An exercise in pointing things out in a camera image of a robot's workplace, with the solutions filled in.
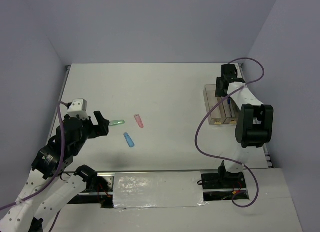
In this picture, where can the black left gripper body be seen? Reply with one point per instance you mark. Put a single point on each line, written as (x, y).
(91, 131)

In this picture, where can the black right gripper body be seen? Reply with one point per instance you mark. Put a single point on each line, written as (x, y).
(218, 91)

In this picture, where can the blue gel pen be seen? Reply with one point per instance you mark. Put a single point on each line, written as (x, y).
(230, 107)

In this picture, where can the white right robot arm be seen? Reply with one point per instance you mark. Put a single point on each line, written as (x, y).
(238, 105)

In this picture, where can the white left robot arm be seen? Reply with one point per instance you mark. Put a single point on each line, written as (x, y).
(36, 206)

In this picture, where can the green correction tape case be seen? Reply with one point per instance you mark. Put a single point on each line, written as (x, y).
(116, 122)

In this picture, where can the clear middle organizer bin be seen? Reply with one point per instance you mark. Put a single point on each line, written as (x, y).
(235, 110)

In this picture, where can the clear organizer bin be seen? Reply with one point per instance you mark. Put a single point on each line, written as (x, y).
(235, 110)
(212, 104)

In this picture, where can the clear left organizer bin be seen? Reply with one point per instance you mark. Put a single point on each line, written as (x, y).
(212, 104)

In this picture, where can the blue correction tape case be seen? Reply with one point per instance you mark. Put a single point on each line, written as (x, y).
(129, 140)

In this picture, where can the pink correction tape case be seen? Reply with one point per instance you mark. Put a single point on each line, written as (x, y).
(139, 120)

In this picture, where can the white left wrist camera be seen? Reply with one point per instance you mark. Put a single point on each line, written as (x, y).
(78, 109)

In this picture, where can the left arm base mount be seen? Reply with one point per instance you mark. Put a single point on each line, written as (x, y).
(100, 193)

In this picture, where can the aluminium table edge rail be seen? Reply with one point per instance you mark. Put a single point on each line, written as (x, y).
(55, 121)

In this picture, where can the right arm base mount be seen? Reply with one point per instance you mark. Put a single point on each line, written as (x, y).
(218, 187)

